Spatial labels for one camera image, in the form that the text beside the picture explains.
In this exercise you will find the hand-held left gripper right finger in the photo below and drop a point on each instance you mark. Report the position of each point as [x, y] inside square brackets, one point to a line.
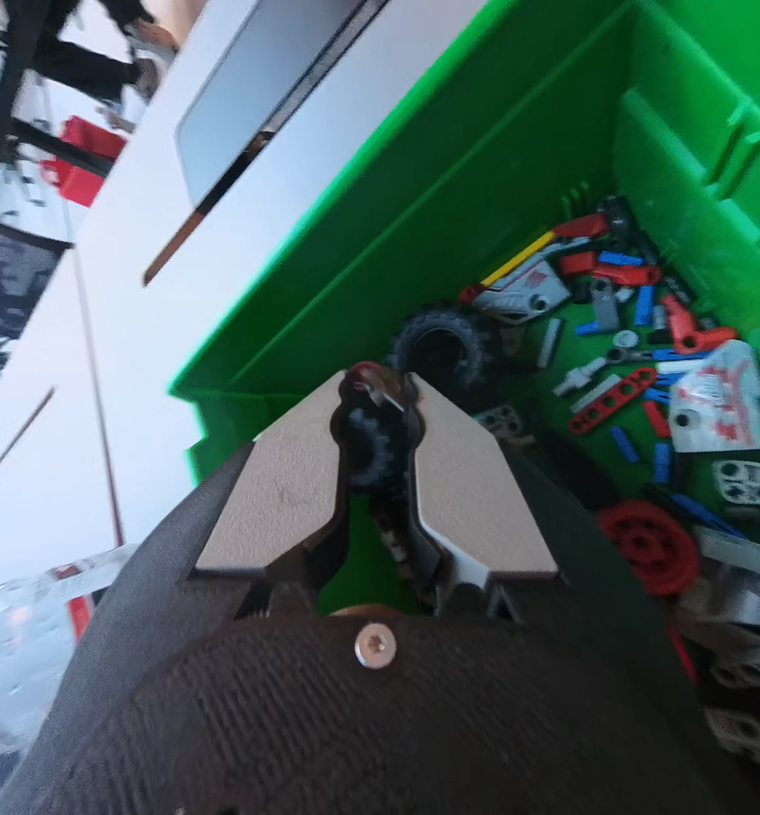
[475, 496]

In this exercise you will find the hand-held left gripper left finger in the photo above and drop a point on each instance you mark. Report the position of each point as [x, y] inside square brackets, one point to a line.
[278, 490]

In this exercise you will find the black lego tire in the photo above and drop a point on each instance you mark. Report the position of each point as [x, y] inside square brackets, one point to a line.
[370, 439]
[412, 331]

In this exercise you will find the pile of lego pieces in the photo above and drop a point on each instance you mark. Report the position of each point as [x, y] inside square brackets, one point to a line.
[717, 407]

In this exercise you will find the green plastic storage bin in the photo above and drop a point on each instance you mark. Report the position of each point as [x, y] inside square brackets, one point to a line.
[386, 223]

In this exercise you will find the red lego wheel hub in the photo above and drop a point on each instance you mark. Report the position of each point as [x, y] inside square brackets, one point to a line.
[647, 547]

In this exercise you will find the clear plastic water bottle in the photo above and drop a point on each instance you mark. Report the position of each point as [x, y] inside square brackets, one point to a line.
[23, 637]

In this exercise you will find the black mesh office chair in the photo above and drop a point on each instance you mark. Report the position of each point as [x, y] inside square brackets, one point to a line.
[10, 274]

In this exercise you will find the red plastic crate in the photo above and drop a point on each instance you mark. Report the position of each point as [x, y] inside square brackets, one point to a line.
[87, 159]

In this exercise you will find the silver laptop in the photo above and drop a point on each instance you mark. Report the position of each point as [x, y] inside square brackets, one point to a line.
[246, 95]

